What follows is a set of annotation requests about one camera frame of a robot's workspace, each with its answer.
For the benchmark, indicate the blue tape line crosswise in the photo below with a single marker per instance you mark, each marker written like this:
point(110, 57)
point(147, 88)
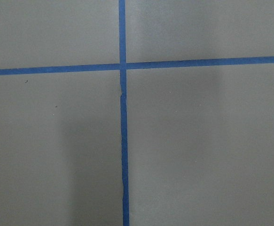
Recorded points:
point(140, 65)

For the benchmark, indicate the blue tape line lengthwise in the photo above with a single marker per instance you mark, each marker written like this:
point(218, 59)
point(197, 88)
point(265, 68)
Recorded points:
point(123, 111)

